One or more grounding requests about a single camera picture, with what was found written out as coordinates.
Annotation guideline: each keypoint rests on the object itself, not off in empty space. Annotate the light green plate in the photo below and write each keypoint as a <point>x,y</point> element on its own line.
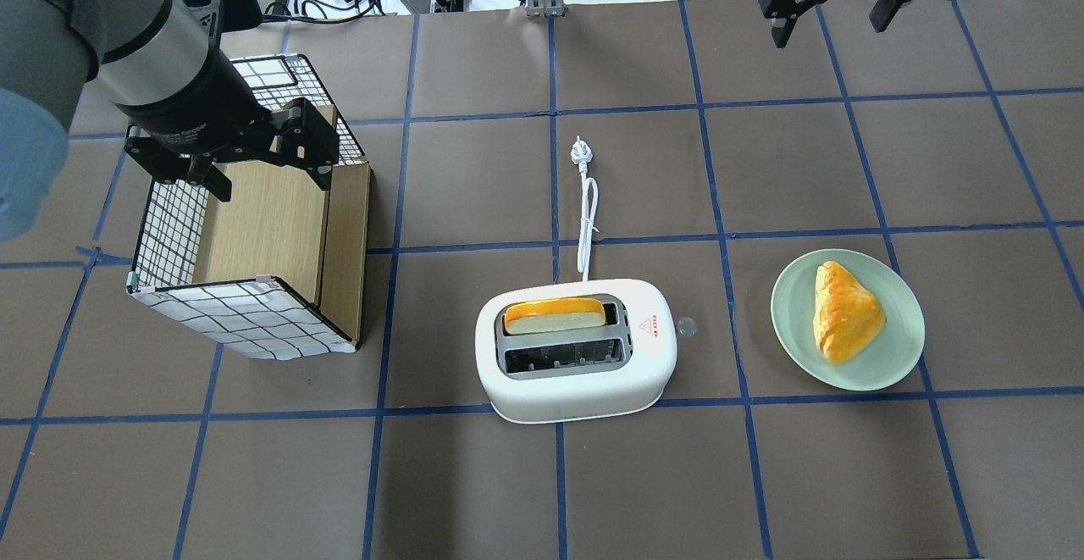
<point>889,356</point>

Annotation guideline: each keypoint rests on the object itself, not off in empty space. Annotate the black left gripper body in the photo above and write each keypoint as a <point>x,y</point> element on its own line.
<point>201,101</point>

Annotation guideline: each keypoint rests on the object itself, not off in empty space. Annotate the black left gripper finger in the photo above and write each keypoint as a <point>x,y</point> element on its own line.
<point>217,183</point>
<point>322,175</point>

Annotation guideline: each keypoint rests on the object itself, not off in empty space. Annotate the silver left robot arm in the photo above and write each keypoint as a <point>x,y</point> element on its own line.
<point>160,63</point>

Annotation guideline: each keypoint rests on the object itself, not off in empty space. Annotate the triangular golden pastry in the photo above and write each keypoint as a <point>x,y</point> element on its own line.
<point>847,317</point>

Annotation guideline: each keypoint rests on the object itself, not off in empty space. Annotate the yellow bread slice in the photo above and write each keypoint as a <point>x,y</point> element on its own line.
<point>554,315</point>

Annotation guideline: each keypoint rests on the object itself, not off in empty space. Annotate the checkered basket with wooden shelf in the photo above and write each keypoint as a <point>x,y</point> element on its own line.
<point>277,272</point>

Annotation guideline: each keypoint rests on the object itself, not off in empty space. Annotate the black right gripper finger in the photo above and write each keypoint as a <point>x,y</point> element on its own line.
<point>882,13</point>
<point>781,30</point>

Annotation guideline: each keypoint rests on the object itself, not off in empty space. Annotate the white toaster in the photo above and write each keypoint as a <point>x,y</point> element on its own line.
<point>571,375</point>

